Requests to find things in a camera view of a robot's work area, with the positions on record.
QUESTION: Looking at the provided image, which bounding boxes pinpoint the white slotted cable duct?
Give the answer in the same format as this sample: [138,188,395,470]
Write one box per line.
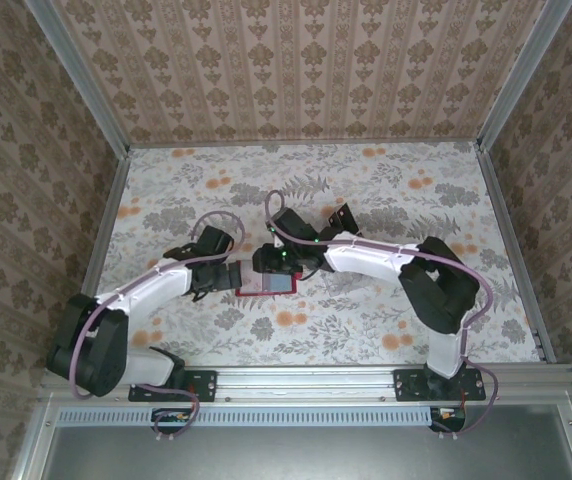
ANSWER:
[58,405,440,426]

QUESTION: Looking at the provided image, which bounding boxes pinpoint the pink white VIP card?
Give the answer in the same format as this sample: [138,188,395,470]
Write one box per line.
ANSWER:
[239,261,266,294]

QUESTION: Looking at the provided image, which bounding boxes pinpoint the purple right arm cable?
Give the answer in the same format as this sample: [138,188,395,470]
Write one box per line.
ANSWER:
[264,188,502,441]

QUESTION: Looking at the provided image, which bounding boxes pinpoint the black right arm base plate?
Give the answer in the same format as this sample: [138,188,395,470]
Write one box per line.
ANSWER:
[393,368,487,403]

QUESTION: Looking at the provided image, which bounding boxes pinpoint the aluminium side rail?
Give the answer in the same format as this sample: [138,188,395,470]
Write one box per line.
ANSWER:
[78,147,132,314]
[475,144,555,364]

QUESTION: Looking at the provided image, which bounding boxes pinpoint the aluminium mounting rail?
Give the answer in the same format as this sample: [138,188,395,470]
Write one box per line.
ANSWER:
[40,364,572,406]

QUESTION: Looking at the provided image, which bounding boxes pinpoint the aluminium frame post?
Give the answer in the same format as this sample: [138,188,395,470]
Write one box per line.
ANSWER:
[25,0,132,156]
[478,0,572,151]

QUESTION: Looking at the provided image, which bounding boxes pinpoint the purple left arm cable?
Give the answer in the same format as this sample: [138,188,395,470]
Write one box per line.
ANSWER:
[68,210,247,444]

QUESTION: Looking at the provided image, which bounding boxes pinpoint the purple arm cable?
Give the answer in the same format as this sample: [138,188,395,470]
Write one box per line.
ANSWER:
[264,188,502,441]
[68,210,247,444]

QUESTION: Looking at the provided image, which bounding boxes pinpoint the floral table cover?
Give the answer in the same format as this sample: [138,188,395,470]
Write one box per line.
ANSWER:
[85,142,542,369]

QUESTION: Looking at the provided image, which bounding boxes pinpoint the grey metal panel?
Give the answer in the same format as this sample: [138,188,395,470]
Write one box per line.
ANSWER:
[15,402,572,480]

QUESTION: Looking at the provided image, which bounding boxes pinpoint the black controller board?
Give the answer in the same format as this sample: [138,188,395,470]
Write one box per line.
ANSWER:
[151,407,198,435]
[429,406,469,434]

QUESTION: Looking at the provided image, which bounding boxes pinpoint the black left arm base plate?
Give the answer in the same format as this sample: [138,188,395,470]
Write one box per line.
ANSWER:
[128,368,219,404]

